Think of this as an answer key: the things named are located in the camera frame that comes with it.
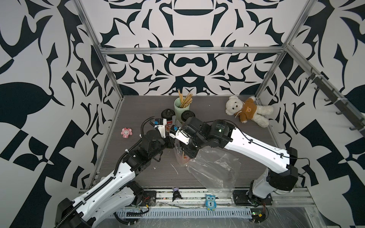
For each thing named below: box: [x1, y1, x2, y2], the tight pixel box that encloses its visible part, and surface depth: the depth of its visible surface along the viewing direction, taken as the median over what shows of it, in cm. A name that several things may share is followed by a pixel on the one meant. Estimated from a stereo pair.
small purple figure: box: [172, 186, 184, 202], surface depth 76 cm
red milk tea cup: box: [161, 108, 176, 133], surface depth 91 cm
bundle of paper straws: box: [177, 88, 193, 109], surface depth 98 cm
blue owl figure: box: [205, 194, 217, 212], surface depth 73 cm
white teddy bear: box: [225, 95, 274, 128], surface depth 104 cm
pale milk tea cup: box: [180, 110, 196, 123], surface depth 89 cm
